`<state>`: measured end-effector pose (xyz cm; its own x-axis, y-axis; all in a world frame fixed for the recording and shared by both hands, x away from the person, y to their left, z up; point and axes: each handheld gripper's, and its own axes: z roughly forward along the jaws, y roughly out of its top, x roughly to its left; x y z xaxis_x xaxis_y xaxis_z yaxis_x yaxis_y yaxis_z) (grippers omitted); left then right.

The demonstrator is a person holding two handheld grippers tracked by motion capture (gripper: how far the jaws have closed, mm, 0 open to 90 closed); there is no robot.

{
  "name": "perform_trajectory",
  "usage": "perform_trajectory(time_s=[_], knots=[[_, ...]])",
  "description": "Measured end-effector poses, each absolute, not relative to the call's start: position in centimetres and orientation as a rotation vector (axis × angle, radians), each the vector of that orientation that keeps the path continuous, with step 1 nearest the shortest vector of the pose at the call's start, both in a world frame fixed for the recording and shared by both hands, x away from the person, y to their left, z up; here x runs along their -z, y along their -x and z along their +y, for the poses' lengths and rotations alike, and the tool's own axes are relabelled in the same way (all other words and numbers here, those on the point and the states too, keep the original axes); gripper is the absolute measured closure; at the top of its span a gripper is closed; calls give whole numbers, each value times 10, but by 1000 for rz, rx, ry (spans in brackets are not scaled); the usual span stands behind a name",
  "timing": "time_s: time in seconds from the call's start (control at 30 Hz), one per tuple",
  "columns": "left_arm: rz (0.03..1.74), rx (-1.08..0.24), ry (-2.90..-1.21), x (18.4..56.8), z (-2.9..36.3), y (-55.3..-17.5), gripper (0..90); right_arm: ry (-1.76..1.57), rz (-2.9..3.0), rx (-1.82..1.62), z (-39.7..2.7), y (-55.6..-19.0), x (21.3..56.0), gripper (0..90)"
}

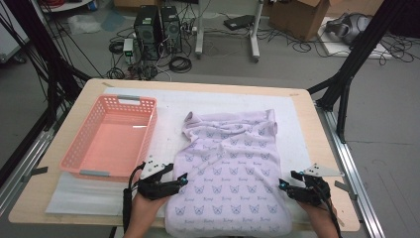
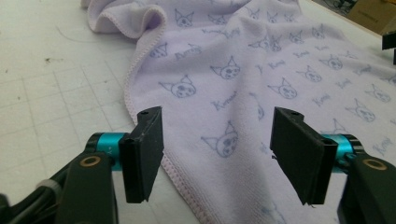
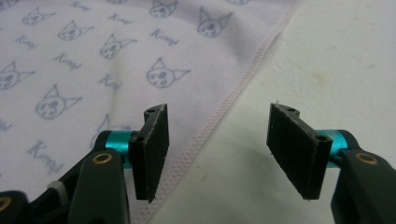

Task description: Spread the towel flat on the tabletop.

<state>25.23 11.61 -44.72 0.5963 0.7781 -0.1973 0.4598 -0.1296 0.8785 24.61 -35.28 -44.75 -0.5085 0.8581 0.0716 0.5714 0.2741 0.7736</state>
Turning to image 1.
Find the white grid mat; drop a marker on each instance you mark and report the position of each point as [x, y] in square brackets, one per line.
[231, 99]

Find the person's right hand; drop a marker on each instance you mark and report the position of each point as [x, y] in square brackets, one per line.
[322, 219]

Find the white floor board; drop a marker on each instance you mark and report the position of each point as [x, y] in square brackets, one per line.
[333, 49]

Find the black frame post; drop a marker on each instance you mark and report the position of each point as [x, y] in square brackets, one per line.
[363, 43]
[39, 43]

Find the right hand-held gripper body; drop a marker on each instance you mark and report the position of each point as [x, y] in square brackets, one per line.
[310, 193]

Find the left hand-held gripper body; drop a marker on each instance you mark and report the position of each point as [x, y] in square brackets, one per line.
[155, 185]

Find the grey metal bracket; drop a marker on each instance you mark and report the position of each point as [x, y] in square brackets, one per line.
[36, 172]
[346, 190]

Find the aluminium rail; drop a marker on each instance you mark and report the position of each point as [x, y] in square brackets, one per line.
[350, 148]
[29, 152]

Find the round white table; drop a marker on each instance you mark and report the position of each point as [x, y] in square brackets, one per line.
[66, 6]

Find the teal paper sheet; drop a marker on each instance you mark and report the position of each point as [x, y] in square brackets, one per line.
[114, 20]

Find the lavender cat-print cloth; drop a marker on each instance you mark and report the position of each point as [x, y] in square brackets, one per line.
[231, 172]

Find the person's left hand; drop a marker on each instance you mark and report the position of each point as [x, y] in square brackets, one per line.
[147, 213]

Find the white-legged desk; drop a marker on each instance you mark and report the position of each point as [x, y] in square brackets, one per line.
[199, 33]

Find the black flat device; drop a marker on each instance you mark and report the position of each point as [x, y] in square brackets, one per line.
[239, 22]

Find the open cardboard box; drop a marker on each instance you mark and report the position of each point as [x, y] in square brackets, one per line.
[297, 20]

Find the small white device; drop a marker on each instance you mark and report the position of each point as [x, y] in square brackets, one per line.
[128, 44]

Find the clear plastic bag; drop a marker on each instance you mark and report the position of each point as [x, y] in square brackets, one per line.
[82, 23]

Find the black computer tower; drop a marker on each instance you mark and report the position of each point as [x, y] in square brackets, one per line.
[171, 29]
[147, 33]

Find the pink plastic basket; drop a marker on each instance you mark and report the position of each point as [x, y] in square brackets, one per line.
[112, 145]

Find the large cardboard box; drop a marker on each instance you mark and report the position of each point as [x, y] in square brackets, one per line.
[356, 6]

